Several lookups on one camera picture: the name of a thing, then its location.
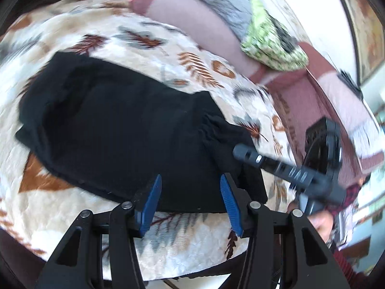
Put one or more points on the person's right forearm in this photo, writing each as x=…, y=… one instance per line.
x=346, y=265

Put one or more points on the grey quilt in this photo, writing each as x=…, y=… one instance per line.
x=222, y=0

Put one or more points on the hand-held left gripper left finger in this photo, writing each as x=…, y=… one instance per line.
x=149, y=204

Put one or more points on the green patterned pillow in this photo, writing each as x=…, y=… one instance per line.
x=267, y=48

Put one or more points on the leaf printed blanket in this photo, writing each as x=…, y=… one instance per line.
x=156, y=51

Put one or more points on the framed wall picture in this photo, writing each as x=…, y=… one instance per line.
x=371, y=33

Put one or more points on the small black object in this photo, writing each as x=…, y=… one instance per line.
x=350, y=82

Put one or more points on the person's right hand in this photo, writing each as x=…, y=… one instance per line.
x=323, y=223

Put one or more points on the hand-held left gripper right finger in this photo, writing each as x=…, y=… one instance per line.
x=231, y=209

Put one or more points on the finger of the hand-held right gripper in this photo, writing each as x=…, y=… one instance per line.
x=260, y=160

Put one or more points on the black pants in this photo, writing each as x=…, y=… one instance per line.
x=114, y=132

